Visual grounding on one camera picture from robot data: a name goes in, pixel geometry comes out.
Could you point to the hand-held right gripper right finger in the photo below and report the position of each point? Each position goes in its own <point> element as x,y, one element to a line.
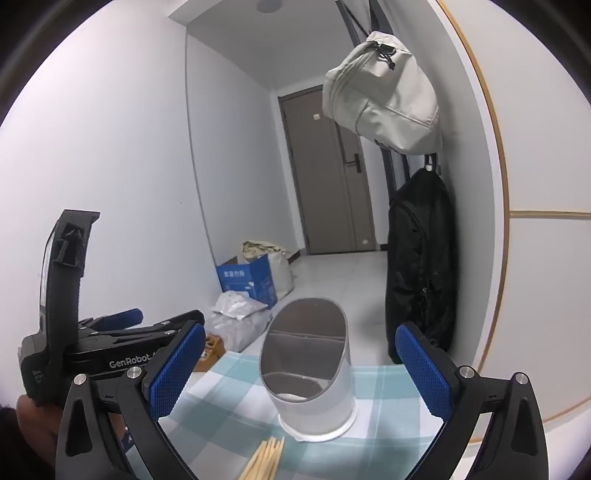
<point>422,374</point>

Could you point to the bunch of wooden chopsticks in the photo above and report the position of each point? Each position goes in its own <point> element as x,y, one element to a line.
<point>263,461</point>

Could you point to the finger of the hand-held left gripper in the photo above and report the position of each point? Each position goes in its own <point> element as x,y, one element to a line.
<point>127,316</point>
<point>182,321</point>

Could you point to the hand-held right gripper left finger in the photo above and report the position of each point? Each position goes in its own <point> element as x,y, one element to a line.
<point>178,369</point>

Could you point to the grey plastic parcel bag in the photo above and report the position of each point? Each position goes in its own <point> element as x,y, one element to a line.
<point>242,332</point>

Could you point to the blue cardboard box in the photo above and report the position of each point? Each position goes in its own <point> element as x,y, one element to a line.
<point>249,281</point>

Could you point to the white canvas bag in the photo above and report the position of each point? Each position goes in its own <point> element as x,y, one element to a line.
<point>378,101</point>

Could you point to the white utensil holder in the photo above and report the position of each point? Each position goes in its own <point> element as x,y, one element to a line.
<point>323,397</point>

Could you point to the person's left hand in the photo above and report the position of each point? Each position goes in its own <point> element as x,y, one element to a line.
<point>39,422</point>

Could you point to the grey door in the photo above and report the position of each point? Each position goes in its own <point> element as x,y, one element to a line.
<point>318,184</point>

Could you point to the person's left forearm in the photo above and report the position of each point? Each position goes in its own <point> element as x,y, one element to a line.
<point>14,454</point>

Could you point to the black backpack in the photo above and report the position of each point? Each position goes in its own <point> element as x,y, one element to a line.
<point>420,258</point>

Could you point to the whitish plastic parcel bag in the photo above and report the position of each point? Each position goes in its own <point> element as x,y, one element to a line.
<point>235,308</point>

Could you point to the white woven sack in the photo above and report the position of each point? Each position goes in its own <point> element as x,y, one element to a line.
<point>282,272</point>

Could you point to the teal plaid tablecloth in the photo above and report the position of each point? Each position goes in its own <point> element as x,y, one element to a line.
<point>383,415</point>

